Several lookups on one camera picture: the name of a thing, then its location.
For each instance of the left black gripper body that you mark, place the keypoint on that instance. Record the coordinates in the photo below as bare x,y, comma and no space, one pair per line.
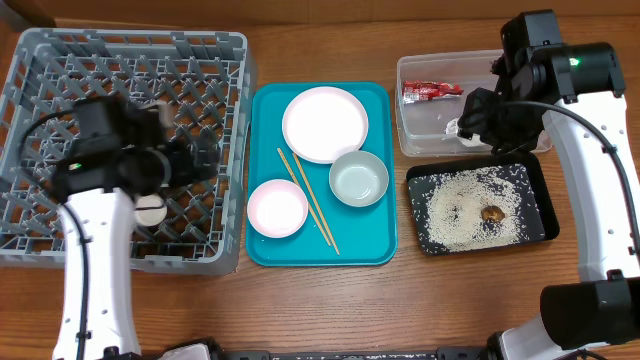
182,169

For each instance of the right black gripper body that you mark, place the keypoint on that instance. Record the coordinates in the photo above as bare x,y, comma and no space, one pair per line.
486,118

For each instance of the white tissue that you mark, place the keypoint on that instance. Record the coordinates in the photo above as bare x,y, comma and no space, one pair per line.
462,136

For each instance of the white cup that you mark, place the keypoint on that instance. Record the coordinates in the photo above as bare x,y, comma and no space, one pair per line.
150,210

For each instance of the dark brown food lump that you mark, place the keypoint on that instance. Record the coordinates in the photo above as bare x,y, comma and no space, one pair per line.
492,214

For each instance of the red snack wrapper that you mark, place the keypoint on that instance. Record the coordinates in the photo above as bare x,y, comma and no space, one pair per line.
419,91

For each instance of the white rice pile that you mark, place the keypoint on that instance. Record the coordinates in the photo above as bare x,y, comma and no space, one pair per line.
446,209

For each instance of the grey bowl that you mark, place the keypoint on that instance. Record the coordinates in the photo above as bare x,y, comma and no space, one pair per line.
358,179

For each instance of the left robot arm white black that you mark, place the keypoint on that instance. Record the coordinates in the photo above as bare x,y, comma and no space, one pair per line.
98,183

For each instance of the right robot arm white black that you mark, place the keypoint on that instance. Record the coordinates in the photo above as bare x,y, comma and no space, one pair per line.
574,94

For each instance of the black rectangular tray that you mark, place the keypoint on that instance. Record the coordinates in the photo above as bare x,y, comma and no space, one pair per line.
534,171

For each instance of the grey plastic dish rack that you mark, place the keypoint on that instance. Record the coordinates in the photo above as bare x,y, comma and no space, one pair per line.
207,78

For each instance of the clear plastic bin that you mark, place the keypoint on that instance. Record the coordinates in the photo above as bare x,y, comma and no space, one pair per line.
427,128

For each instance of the small pink bowl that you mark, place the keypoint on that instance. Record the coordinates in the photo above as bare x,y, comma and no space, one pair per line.
275,210

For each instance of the wooden chopstick right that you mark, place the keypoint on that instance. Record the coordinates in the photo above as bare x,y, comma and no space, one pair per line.
316,203

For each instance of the wooden chopstick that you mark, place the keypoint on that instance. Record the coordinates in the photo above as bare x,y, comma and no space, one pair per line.
302,195
316,203

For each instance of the large white round plate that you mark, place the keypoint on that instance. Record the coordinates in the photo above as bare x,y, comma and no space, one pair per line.
323,123

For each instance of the wooden chopstick left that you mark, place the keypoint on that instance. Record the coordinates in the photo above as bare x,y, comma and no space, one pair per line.
302,195

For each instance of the teal plastic serving tray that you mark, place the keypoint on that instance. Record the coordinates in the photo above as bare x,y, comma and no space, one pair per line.
364,235

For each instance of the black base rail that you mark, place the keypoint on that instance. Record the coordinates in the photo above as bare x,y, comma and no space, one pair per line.
208,349

